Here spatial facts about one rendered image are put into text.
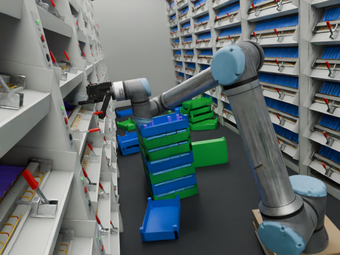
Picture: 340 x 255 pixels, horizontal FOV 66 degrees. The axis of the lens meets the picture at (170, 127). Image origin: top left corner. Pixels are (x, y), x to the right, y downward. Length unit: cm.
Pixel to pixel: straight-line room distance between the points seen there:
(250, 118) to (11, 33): 67
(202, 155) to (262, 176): 124
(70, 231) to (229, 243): 91
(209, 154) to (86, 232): 152
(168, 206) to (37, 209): 130
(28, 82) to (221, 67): 54
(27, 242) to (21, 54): 38
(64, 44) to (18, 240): 100
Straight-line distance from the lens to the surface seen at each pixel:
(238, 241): 148
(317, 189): 113
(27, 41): 65
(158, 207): 177
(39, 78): 64
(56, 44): 135
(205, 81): 111
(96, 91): 123
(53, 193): 60
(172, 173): 171
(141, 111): 125
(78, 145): 77
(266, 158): 91
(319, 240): 126
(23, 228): 51
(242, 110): 87
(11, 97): 46
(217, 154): 216
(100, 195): 134
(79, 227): 77
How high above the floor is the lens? 99
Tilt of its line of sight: 18 degrees down
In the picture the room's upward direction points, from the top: 9 degrees counter-clockwise
